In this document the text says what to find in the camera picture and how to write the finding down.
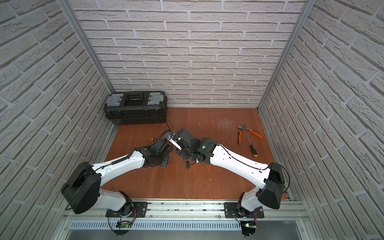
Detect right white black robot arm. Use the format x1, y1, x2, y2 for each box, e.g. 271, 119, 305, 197
169, 129, 285, 216

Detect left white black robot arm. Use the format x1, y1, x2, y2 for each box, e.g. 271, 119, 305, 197
61, 139, 173, 217

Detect black plastic toolbox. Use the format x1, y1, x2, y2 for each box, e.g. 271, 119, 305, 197
104, 91, 168, 126

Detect black orange screwdriver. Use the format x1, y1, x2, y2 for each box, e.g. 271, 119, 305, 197
247, 138, 258, 158

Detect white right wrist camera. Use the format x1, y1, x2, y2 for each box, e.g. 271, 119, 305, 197
165, 131, 182, 150

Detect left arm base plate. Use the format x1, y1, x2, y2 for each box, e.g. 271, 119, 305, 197
106, 202, 149, 218

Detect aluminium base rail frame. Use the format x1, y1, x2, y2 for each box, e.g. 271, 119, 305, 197
53, 199, 315, 240

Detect orange handled pliers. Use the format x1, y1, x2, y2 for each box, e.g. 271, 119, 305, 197
238, 124, 264, 140

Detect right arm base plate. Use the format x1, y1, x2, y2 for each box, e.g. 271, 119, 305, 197
224, 202, 265, 219

